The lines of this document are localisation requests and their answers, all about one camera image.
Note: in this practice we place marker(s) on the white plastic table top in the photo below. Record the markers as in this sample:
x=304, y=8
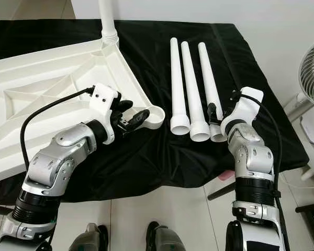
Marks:
x=42, y=99

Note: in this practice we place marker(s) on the grey right robot foot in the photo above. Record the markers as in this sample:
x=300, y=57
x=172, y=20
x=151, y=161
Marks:
x=167, y=239

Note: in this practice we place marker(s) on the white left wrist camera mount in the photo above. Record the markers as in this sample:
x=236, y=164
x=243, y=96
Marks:
x=104, y=97

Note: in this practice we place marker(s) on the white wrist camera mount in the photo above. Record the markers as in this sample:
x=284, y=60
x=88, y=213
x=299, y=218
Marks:
x=248, y=102
x=104, y=97

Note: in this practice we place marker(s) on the grey robot foot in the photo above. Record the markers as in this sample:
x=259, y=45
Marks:
x=167, y=239
x=89, y=239

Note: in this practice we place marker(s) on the black metal furniture frame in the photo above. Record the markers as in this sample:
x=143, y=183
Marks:
x=311, y=209

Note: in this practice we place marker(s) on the black tablecloth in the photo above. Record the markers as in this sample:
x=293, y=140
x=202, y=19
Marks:
x=141, y=68

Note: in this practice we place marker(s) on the grey left robot foot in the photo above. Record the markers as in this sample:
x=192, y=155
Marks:
x=89, y=239

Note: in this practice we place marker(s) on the dark metal table frame bar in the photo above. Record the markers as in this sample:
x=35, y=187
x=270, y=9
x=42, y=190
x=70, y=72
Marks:
x=220, y=191

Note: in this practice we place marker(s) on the white plastic table leg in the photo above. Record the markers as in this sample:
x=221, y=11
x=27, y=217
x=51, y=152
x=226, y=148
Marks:
x=193, y=94
x=210, y=83
x=108, y=21
x=177, y=89

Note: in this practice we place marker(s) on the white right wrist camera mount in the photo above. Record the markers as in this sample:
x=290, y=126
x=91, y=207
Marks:
x=248, y=102

